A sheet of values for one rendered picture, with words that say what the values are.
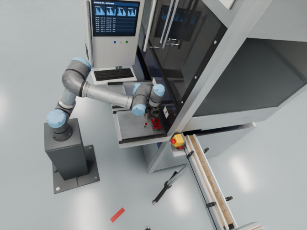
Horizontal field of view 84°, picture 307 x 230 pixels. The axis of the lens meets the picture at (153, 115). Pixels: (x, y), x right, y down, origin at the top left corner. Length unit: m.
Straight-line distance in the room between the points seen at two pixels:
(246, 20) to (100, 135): 2.03
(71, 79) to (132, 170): 1.49
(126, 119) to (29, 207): 1.32
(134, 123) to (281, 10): 1.12
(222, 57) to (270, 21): 0.21
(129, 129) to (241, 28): 1.01
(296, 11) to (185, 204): 1.97
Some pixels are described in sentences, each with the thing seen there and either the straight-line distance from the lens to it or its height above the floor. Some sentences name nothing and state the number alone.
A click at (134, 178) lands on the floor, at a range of 2.19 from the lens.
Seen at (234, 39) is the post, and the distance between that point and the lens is 0.84.
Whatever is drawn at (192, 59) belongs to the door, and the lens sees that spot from 1.08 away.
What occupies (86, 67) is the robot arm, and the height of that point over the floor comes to 1.38.
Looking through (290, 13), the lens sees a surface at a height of 1.91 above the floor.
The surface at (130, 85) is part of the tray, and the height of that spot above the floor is 0.88.
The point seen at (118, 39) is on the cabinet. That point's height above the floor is 1.14.
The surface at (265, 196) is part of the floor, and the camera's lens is 2.94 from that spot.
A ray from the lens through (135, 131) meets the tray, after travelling 1.41.
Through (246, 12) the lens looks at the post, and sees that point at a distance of 0.81.
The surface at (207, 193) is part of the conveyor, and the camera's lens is 1.35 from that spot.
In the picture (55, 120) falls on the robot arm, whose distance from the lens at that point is 1.33.
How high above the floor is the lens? 2.09
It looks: 52 degrees down
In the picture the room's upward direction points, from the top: 21 degrees clockwise
